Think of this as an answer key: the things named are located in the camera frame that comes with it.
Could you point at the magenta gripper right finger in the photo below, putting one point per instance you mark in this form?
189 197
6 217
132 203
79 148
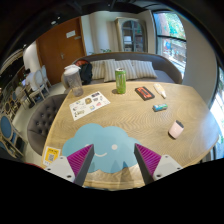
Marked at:
153 166

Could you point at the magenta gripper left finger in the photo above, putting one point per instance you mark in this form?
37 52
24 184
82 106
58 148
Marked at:
73 168

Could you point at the blue cloud mouse pad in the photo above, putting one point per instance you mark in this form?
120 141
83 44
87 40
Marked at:
113 148

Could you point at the pink computer mouse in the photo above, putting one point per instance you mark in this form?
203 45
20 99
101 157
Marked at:
176 129

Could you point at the yellow QR code sticker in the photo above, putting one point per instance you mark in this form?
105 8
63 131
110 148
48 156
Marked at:
50 155

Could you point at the teal small packet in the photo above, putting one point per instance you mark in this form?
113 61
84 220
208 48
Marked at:
160 107

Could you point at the grey tufted chair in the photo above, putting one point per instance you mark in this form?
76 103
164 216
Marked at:
40 122

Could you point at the blue wooden chair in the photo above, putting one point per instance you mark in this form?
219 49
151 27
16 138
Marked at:
12 138

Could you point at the white sticker sheet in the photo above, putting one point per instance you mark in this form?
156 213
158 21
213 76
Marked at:
88 104

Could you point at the black orange flat box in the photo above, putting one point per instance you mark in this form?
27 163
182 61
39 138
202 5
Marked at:
144 93

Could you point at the white tube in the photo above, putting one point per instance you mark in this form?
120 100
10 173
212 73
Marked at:
160 90

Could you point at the clear plastic pitcher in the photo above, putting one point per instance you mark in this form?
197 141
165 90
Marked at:
73 77

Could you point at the white dining chair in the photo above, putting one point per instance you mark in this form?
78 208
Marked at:
37 84

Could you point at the grey curved sofa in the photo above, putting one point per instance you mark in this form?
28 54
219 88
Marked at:
164 69

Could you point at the striped cushion right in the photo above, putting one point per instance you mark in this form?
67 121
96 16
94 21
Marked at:
143 69

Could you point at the striped cushion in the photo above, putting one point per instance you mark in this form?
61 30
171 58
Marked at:
98 69
143 69
111 66

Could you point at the green drink can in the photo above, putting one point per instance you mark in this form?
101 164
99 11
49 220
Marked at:
120 75

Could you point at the black backpack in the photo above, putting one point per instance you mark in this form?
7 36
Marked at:
86 73

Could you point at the striped cushion left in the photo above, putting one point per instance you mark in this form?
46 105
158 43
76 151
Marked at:
98 69

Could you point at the striped cushion middle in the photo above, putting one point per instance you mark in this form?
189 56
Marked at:
111 66

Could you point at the orange wooden door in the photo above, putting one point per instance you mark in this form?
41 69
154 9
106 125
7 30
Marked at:
60 47

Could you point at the large window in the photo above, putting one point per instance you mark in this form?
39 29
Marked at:
171 39

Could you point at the wooden glass cabinet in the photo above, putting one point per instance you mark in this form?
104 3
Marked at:
132 35

